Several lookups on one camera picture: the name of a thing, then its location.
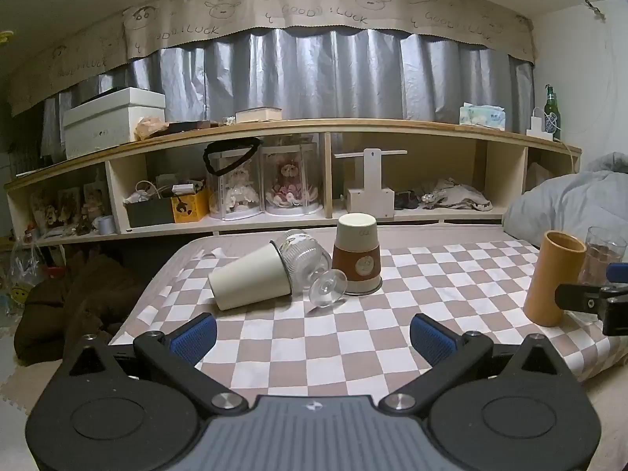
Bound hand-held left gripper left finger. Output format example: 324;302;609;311
64;313;249;416

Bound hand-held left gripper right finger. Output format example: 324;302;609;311
383;312;563;416

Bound orange cylindrical cup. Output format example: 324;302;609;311
523;230;588;327

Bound cream paper cup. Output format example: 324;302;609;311
208;241;294;311

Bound brown and white paper cup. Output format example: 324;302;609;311
332;212;384;296

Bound clear stemmed glass cup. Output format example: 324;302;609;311
270;229;349;311

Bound clear glass tumbler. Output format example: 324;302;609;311
577;226;628;289

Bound grey duvet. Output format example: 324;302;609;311
502;151;628;267

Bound checkered tablecloth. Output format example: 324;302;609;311
107;237;628;404

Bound brown blanket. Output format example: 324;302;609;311
13;249;150;370

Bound yellow box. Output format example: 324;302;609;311
171;187;210;225

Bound dark green box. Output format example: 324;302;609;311
124;196;175;228

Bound crumpled grey cloth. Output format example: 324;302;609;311
418;177;493;213

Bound doll in clear case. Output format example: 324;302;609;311
206;144;262;221
260;138;325;217

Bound wooden stand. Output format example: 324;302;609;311
334;148;408;220

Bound white charger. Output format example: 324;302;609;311
526;105;555;139

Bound green glass bottle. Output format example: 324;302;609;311
543;84;562;142

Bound clear plastic bag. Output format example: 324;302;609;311
6;238;52;317

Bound tissue pack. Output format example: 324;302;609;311
458;102;506;131

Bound dark tray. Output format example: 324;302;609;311
164;120;213;135

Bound orange plastic bag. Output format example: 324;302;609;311
134;116;168;141

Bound white storage box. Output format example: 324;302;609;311
62;87;166;161

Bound cream book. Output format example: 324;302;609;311
235;106;283;124

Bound wooden shelf unit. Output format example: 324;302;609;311
4;118;583;250

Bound grey curtain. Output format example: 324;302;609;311
39;27;537;158

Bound beige printed valance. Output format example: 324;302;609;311
6;0;535;117

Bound photo frame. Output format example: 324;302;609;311
82;181;111;217

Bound black strap handle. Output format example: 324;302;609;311
203;136;263;177

